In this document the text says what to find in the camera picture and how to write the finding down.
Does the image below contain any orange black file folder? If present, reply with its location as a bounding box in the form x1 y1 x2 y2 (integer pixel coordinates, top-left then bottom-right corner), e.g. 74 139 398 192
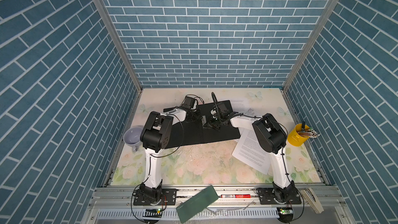
166 100 240 148

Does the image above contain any text printed paper sheet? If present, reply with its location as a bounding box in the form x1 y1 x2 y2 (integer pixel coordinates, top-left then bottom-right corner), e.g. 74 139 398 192
232 128 271 174

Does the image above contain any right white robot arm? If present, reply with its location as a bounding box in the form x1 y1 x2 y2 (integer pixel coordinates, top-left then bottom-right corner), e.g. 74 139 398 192
204 101 295 203

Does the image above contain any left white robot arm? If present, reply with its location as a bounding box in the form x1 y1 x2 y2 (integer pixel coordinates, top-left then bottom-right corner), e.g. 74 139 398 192
139 94 203 204

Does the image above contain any technical drawing paper sheet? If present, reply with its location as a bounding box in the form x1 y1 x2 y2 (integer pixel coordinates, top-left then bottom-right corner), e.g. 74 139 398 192
244 108 256 117

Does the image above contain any grey ceramic mug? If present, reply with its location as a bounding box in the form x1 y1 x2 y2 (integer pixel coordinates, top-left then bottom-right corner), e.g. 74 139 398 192
123 125 144 152

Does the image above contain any yellow pen cup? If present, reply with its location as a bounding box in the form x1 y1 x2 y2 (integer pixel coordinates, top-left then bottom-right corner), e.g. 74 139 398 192
287 123 310 147

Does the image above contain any red marker pen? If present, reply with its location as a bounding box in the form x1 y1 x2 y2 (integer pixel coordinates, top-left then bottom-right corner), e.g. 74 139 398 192
220 194 251 199

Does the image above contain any green board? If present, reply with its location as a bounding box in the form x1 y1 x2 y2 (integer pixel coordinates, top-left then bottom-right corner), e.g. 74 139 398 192
176 186 219 224

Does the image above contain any beige stapler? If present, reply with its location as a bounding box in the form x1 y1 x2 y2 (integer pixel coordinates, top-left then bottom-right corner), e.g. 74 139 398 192
300 188 324 214

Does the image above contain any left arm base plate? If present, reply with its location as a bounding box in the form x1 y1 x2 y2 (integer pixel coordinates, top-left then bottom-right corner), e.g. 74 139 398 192
133 188 177 206

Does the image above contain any aluminium corner frame post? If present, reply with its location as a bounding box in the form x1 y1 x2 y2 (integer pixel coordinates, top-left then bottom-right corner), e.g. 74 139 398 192
282 0 355 92

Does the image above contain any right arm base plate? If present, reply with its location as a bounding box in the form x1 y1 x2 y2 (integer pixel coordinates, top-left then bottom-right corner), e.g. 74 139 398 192
255 187 302 205

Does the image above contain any aluminium front rail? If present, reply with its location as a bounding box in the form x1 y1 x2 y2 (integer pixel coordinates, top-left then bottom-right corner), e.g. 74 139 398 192
89 184 346 211

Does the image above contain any left aluminium frame post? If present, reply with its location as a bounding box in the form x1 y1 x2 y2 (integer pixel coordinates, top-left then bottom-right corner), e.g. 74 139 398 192
80 0 143 92

